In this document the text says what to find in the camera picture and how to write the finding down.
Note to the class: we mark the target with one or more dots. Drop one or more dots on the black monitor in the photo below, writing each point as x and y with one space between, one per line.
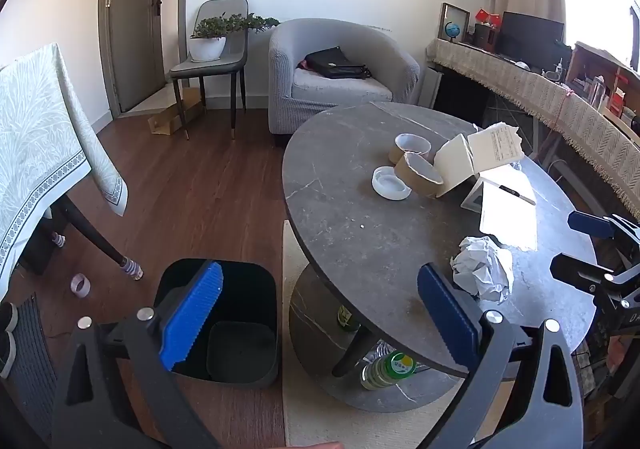
530 39

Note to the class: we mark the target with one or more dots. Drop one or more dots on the dark trash bin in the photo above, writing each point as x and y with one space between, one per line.
245 294

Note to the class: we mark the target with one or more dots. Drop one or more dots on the green glass bottle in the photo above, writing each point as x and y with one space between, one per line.
346 319

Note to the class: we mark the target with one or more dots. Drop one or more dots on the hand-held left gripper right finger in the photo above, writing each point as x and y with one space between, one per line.
447 314

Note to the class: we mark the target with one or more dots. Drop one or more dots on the round grey marble table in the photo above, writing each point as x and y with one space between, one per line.
350 209

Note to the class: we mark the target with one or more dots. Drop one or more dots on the potted plant white pot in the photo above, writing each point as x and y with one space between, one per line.
207 49

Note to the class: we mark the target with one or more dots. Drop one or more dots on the tape roll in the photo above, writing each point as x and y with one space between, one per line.
74 285

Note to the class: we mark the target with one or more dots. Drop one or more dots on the grey striped floor mat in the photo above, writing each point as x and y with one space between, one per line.
35 369

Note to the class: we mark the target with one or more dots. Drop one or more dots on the person's legs in striped socks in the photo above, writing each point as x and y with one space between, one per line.
95 234

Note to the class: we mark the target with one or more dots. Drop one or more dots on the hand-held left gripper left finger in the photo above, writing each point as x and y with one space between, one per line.
192 314

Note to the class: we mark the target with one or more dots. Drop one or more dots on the white paper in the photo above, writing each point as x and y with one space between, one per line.
480 269

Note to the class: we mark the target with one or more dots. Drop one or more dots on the white flat panel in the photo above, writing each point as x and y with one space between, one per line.
430 86

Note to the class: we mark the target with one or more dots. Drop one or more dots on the clear bottle green label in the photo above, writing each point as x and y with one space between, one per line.
387 371

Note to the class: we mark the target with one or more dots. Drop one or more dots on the white round lid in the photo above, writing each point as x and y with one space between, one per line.
390 184

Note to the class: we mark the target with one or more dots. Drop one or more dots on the dark shoe white sole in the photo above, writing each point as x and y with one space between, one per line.
6 354
7 316

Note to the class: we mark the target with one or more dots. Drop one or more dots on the beige lace table runner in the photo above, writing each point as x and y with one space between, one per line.
550 99

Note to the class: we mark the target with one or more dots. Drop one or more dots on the cream rug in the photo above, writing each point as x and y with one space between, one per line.
320 419

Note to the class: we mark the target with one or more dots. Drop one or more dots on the white cardboard box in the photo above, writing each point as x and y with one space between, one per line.
455 164

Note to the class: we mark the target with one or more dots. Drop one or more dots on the wooden desk organizer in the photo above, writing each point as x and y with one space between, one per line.
600 64

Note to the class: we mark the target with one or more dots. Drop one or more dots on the striped table leg sock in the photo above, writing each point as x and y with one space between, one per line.
58 239
131 270

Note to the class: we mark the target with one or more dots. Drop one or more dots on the red box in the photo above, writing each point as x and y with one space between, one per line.
487 19

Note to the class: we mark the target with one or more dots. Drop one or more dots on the flat cardboard box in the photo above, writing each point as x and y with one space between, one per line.
167 121

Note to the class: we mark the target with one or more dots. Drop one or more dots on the picture frame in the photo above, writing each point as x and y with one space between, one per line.
445 11

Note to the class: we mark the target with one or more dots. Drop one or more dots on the grey door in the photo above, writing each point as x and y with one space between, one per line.
130 29

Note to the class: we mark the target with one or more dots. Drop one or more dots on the black bag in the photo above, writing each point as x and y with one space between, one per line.
335 63

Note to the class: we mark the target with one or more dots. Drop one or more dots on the grey dining chair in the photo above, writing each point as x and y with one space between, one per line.
220 9

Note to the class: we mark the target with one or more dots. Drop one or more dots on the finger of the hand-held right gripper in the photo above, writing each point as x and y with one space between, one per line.
592 225
580 271

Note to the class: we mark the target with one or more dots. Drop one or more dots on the white box with dark label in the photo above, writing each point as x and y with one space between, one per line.
505 224

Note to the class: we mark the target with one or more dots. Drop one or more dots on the brown box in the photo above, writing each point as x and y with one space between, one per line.
484 38

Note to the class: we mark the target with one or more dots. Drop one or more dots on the small globe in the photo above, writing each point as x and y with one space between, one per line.
452 30

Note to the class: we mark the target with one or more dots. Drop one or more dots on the grey armchair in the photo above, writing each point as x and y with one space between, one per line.
300 59

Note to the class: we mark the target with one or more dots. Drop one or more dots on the brown paper bowl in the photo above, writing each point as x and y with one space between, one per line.
415 176
412 144

